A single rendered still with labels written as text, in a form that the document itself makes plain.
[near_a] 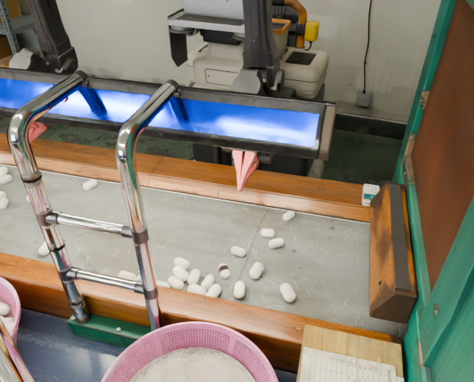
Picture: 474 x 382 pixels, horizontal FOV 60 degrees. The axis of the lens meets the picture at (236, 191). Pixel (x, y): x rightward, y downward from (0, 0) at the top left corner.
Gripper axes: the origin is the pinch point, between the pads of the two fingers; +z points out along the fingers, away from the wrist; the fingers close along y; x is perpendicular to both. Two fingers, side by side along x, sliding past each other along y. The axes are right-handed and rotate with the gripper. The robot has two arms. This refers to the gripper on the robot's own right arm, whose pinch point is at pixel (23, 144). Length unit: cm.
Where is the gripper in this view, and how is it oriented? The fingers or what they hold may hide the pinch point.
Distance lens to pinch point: 117.3
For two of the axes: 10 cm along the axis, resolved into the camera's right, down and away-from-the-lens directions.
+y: 9.6, 1.6, -2.1
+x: 1.6, 2.4, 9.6
